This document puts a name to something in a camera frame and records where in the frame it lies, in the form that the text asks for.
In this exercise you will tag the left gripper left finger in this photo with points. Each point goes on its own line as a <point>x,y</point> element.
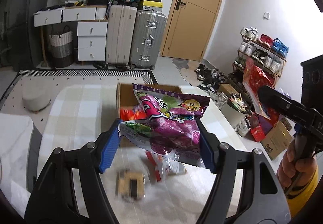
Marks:
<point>53,199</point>

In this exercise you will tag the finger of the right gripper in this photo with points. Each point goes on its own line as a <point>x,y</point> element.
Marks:
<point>285,106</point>

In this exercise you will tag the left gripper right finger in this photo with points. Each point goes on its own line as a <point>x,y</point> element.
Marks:
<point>262,199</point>

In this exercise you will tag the white red noodle packet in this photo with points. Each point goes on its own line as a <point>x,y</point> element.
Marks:
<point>163,167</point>

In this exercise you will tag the SF cardboard box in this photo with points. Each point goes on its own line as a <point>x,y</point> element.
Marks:
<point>167,125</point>

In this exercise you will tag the person's right hand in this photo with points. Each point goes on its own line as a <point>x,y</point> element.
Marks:
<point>289,167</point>

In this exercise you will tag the white trash bin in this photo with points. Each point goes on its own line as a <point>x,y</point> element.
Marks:
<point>233,114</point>

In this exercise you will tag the wooden shoe rack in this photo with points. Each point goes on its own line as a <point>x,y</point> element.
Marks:
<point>263,57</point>

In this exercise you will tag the small brown cardboard box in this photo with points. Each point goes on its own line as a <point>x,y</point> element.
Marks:
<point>227,89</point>

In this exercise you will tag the beige cracker packet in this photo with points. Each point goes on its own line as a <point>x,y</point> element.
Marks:
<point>131,185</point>

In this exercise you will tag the patterned floor rug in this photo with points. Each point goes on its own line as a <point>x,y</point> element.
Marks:
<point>58,79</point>

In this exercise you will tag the white round floor cushion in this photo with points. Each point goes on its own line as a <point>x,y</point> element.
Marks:
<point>35,97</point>

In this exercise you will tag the wooden door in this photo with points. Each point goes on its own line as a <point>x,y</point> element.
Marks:
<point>189,28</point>

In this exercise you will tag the silver aluminium suitcase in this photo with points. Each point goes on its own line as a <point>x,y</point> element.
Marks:
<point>146,41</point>

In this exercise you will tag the woven laundry basket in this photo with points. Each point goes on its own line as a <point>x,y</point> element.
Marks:
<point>61,47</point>

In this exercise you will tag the beige suitcase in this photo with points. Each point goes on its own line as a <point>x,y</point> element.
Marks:
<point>121,22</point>

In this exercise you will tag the white drawer desk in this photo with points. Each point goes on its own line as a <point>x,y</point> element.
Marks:
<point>89,25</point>

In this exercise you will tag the dark grey refrigerator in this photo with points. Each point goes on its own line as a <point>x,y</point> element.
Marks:
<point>24,40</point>

